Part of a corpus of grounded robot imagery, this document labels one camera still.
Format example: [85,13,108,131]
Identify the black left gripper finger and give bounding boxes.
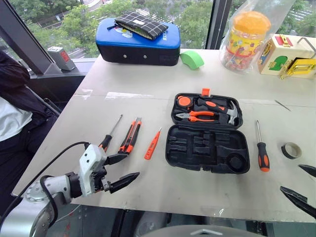
[109,172,141,195]
[106,152,132,166]

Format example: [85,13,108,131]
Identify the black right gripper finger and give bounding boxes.
[298,164,316,178]
[279,186,316,220]

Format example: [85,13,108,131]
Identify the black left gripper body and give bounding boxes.
[92,156,112,195]

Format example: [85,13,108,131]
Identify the long thin-shaft screwdriver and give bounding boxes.
[98,114,123,153]

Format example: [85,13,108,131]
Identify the orange black utility knife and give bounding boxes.
[118,117,143,156]

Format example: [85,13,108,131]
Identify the orange voltage tester pen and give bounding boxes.
[144,127,162,161]

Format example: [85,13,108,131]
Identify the orange black short screwdriver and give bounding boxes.
[256,119,271,172]

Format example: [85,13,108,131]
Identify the black tool case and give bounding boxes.
[165,88,251,175]

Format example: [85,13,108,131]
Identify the black electrical tape roll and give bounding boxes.
[281,142,303,160]

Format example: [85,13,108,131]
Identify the orange black tape measure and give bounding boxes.
[176,95,195,111]

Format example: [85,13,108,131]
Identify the grey rounded robot torso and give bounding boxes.
[138,224,250,237]

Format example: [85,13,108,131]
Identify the black orange claw hammer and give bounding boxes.
[193,97,240,126]

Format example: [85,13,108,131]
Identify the blue and black case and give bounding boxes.
[95,17,181,67]

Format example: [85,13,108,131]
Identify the grey box with red label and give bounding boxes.
[46,46,76,72]

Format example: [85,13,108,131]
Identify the wooden latch box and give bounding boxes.
[257,34,316,80]

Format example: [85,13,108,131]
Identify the green tape roll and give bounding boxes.
[179,50,205,71]

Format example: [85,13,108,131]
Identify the seated person in dark jacket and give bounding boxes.
[0,49,61,198]

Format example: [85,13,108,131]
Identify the black checked fabric pouch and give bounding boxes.
[107,11,169,40]

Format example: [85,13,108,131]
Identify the plastic jar with orange lid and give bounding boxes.
[223,10,272,73]

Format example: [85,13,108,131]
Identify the clear plastic bag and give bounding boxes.
[219,0,297,75]

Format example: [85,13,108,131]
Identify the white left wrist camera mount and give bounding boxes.
[79,144,108,197]

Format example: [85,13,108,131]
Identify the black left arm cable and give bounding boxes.
[0,141,90,228]

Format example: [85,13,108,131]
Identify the orange handled pliers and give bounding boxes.
[175,110,218,122]

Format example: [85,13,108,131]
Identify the dark window frame post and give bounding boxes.
[204,0,233,50]
[0,0,62,75]

